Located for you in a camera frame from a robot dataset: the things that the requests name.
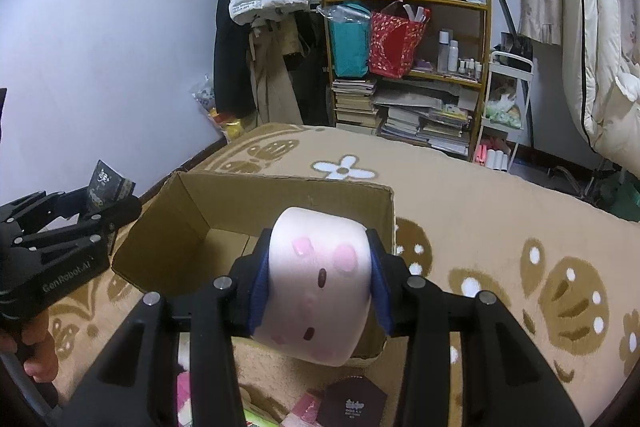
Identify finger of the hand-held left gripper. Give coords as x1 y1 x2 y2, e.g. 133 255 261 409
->
15 197 144 259
0 190 90 233

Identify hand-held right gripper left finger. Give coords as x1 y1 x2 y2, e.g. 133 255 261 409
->
60 232 273 427

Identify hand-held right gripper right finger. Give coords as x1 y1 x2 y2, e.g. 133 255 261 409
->
365 229 586 427

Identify black snack packet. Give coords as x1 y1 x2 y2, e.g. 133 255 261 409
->
85 159 138 212

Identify white pink-faced plush cylinder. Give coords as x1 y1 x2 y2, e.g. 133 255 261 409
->
250 206 373 367

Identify cardboard box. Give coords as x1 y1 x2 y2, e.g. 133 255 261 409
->
111 171 398 360

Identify dark maroon packet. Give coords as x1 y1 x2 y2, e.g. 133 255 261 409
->
317 376 388 427

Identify pink plush toy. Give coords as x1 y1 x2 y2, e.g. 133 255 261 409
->
175 347 194 427

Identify green soft items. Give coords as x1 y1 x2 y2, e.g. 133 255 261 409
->
485 97 521 124

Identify person's left hand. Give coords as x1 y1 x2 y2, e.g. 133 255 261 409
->
0 308 54 384

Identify bag of colourful toys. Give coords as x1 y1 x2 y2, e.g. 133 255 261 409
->
192 74 251 142

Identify pile of books and papers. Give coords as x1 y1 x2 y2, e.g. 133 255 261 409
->
375 82 481 156

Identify pink and white rolls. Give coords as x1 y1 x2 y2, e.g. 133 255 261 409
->
477 139 508 170

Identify stack of old books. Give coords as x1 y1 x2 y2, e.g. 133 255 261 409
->
332 78 378 135

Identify white trolley cart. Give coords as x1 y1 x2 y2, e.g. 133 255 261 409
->
475 49 533 172

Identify black hanging coat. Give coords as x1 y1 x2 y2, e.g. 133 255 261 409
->
212 0 258 120

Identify beige hanging coat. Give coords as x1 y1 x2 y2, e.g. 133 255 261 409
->
247 12 331 128

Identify dark hanging garment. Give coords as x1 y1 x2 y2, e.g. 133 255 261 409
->
287 9 335 128

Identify red gift bag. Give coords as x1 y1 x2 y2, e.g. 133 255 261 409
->
369 1 432 80

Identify teal bag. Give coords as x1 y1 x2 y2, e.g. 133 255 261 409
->
325 4 372 78

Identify dark green bag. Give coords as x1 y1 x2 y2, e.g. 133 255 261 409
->
600 179 640 223

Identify black item in cart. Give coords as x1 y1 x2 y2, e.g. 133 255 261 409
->
500 33 533 72

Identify white duvet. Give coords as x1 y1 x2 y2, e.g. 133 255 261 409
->
557 0 640 172

